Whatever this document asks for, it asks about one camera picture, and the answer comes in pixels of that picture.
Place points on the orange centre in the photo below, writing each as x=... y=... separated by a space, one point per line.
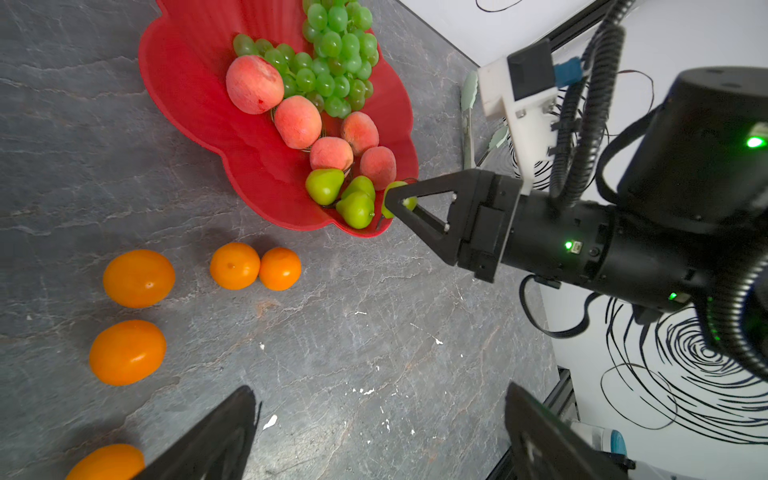
x=118 y=461

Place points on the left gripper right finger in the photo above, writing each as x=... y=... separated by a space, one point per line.
x=543 y=447

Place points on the orange top left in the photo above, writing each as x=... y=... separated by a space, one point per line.
x=139 y=279

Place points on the pink peach top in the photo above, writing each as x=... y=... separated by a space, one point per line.
x=379 y=165

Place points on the lone pink peach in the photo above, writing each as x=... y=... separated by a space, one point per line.
x=360 y=132

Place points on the teal and white container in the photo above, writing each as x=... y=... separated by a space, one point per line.
x=599 y=438

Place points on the green grape bunch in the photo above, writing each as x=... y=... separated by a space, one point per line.
x=335 y=74

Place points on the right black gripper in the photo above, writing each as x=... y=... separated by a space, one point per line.
x=462 y=217

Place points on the orange top right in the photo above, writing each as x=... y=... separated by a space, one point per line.
x=280 y=269

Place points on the orange near peaches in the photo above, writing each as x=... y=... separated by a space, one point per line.
x=235 y=266

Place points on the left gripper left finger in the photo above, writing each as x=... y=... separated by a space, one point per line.
x=217 y=447

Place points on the pink peach bottom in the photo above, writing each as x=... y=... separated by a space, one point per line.
x=298 y=122

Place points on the orange middle left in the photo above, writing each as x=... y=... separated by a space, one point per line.
x=127 y=352

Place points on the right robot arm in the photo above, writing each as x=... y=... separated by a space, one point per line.
x=686 y=226

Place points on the metal tongs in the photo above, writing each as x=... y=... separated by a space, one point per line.
x=468 y=96

